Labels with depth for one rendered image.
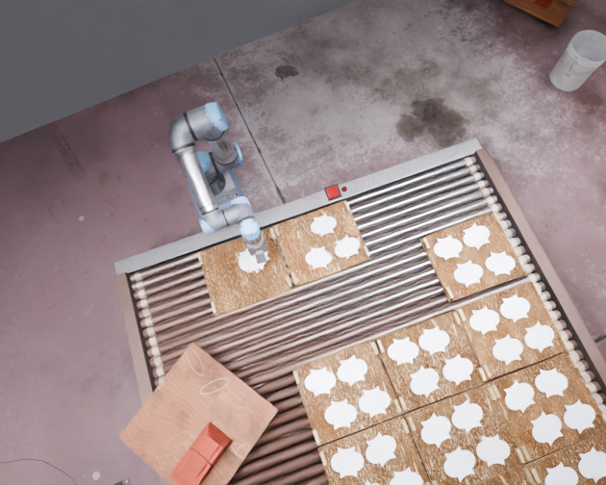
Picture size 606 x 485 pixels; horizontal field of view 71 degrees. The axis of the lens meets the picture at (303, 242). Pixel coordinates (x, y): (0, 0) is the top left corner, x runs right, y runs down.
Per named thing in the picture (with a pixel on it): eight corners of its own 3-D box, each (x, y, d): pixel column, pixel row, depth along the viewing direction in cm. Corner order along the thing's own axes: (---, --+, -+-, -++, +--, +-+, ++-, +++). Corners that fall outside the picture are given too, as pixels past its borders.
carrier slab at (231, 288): (198, 253, 222) (197, 252, 221) (272, 228, 225) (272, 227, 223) (215, 317, 212) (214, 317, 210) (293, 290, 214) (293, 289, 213)
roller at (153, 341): (147, 339, 214) (143, 338, 210) (500, 213, 227) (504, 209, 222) (149, 348, 213) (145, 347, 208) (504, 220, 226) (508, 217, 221)
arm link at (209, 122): (212, 157, 220) (180, 107, 167) (239, 146, 221) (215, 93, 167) (219, 178, 219) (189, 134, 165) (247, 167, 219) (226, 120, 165)
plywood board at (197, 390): (119, 436, 187) (117, 437, 186) (193, 342, 199) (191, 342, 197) (206, 514, 177) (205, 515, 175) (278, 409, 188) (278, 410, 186)
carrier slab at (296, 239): (273, 227, 225) (272, 226, 224) (344, 200, 228) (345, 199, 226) (295, 288, 215) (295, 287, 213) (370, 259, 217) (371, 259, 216)
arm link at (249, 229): (254, 214, 172) (261, 232, 169) (258, 223, 182) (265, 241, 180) (236, 220, 171) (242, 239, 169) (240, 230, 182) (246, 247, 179)
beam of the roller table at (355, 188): (118, 265, 229) (113, 262, 223) (472, 142, 243) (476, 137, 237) (122, 279, 227) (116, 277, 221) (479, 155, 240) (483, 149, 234)
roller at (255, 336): (154, 369, 210) (150, 368, 205) (514, 238, 222) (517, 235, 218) (156, 378, 208) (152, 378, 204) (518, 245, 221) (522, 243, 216)
